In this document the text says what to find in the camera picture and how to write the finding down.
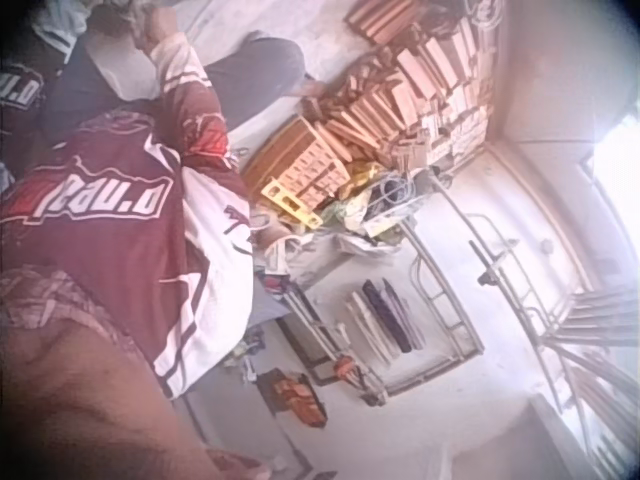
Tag metal rack with books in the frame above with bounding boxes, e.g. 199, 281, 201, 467
277, 214, 487, 407

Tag person's right hand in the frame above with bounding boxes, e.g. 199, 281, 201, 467
133, 3, 182, 55

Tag heap of bags and clutter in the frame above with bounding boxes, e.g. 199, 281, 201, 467
319, 159, 454, 254

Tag white plastic bag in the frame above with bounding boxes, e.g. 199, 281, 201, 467
267, 232, 351, 291

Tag heap of wooden blocks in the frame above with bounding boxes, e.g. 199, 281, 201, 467
299, 0, 504, 169

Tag person's legs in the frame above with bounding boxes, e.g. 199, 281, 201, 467
204, 32, 334, 134

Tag dark printed jersey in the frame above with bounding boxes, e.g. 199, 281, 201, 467
0, 27, 166, 151

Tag yellow plastic crate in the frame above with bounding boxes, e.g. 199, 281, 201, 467
242, 115, 352, 211

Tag orange and black tool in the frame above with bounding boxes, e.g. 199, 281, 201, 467
253, 367, 330, 430

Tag metal bar frame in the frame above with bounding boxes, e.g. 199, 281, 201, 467
464, 213, 569, 351

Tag yellow plastic frame piece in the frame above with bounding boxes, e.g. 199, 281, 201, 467
259, 177, 325, 231

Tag white cloth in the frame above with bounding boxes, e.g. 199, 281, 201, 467
83, 37, 162, 99

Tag round wire guard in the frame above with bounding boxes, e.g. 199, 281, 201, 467
462, 0, 505, 32

